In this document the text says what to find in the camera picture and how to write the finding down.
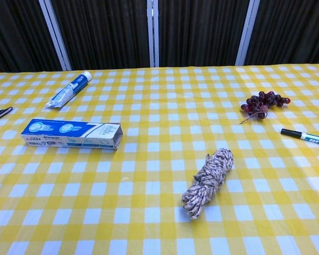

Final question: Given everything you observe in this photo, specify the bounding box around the blue white toothpaste box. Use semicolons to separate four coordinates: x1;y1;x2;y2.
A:
20;118;123;152

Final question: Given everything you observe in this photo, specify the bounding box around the squeezed blue white toothpaste tube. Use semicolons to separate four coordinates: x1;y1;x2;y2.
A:
45;71;93;109

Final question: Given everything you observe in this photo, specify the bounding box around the yellow white checkered tablecloth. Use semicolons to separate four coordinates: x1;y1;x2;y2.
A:
0;63;319;255

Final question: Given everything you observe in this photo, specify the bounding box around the bunch of purple grapes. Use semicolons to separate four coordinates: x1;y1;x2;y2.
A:
238;91;291;125

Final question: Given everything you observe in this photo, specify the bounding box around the green white marker pen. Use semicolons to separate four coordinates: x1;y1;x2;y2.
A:
280;128;319;147

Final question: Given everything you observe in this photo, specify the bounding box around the black pen with pink stripe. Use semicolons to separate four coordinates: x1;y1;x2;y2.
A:
0;106;14;125

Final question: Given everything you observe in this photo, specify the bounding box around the bundle of speckled rope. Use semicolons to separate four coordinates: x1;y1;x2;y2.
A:
181;148;234;220

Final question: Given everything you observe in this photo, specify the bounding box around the white partition frame post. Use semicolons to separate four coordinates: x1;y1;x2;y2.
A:
146;0;160;67
38;0;72;72
235;0;262;66

